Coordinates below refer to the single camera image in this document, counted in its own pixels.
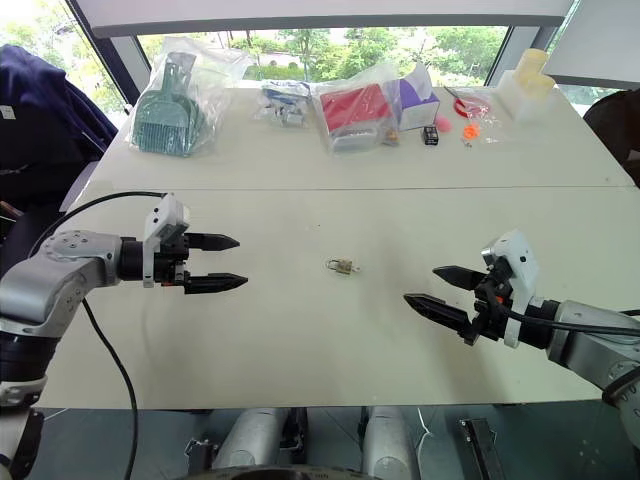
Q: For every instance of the purple and white tissue box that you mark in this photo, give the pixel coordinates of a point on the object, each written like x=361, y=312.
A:
x=417, y=105

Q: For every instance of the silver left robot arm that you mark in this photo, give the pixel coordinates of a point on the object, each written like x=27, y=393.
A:
x=45, y=285

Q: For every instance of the small brass padlock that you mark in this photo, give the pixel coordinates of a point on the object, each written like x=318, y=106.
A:
x=341, y=266

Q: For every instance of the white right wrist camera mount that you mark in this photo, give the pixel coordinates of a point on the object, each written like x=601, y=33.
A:
x=522, y=265

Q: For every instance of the dark brown chair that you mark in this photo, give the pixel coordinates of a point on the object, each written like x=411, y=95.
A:
x=615, y=130

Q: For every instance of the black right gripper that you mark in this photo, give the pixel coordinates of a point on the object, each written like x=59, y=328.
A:
x=487, y=312

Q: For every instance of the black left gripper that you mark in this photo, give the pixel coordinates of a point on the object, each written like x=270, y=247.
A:
x=172, y=262

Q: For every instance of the small brass object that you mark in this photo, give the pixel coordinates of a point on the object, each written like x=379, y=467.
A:
x=391, y=136

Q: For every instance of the red box in plastic bag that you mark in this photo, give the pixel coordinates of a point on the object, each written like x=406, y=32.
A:
x=352, y=117

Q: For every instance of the orange small object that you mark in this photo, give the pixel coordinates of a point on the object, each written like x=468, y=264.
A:
x=471, y=132

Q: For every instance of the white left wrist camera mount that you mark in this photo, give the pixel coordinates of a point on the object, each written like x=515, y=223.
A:
x=162, y=220

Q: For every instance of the white and yellow plastic containers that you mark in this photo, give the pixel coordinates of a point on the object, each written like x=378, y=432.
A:
x=530, y=82

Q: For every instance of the blue items in plastic bag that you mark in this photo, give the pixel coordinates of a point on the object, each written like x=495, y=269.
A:
x=282, y=107

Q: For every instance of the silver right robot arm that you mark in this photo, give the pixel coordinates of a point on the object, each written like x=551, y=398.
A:
x=585, y=340

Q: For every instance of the small black box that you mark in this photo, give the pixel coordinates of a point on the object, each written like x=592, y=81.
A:
x=430, y=135

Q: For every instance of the black metal bracket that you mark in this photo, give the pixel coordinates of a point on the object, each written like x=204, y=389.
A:
x=482, y=447

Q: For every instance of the teal dustpan in plastic bag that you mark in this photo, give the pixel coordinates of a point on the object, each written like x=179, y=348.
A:
x=172, y=110

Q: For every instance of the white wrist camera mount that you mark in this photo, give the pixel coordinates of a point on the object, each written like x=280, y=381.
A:
x=522, y=265
x=162, y=220

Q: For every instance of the dark blue jacket on chair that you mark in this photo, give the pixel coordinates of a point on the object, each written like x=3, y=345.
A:
x=42, y=130

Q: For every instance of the pink round object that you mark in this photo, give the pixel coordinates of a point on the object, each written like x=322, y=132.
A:
x=444, y=123

